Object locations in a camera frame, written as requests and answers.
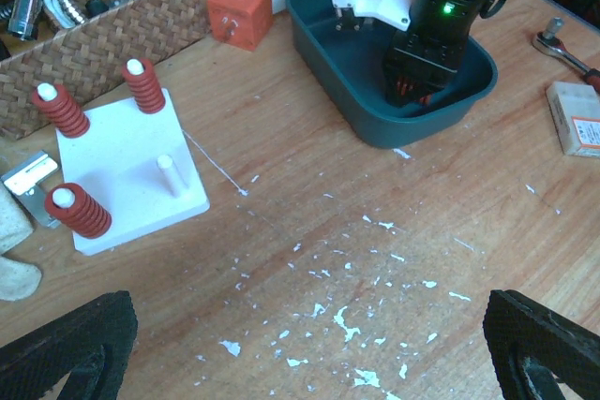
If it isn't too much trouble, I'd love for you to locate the teal plastic tray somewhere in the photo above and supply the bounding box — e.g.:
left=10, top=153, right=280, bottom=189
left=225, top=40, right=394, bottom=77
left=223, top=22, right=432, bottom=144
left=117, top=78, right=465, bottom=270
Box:
left=285, top=0, right=499, bottom=149

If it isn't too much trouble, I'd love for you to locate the metal bracket clip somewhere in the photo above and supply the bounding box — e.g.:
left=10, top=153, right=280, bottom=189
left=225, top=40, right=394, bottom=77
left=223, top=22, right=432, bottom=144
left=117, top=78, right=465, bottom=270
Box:
left=1, top=151, right=60, bottom=229

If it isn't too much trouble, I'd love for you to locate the small red box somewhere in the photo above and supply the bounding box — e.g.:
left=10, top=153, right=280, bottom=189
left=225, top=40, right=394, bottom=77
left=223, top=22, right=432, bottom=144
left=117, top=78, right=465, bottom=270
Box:
left=206, top=0, right=274, bottom=52

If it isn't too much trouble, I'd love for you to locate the large red spring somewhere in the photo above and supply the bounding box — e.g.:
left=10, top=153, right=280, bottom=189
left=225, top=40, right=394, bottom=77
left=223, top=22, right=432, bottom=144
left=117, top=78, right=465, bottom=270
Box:
left=122, top=58, right=166, bottom=114
left=31, top=82, right=90, bottom=139
left=44, top=183, right=112, bottom=239

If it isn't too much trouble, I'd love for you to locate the red handled ratchet wrench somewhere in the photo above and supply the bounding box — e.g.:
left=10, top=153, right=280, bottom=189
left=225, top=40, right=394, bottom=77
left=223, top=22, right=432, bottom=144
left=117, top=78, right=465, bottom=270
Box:
left=532, top=17, right=599, bottom=93

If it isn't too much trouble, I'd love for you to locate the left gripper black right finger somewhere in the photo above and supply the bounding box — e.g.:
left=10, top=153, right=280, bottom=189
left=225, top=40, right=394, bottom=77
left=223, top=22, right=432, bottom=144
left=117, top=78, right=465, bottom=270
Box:
left=483, top=289, right=599, bottom=399

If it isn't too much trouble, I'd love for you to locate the white peg fixture board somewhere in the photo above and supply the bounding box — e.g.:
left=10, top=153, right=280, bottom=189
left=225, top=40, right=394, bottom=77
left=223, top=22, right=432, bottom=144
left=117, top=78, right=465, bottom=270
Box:
left=56, top=87, right=210, bottom=256

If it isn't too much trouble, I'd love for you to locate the woven wicker basket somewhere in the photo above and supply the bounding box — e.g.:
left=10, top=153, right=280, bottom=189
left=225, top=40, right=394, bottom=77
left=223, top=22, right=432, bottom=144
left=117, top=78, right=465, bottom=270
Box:
left=1, top=0, right=210, bottom=141

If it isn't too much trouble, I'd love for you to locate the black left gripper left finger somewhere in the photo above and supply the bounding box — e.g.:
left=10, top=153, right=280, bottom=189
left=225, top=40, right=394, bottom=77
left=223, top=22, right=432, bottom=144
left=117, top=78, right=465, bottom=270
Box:
left=1, top=290, right=138, bottom=399

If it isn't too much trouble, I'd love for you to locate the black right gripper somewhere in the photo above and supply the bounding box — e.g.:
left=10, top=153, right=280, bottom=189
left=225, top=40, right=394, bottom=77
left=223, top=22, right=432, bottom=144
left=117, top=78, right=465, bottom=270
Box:
left=383, top=0, right=505, bottom=107

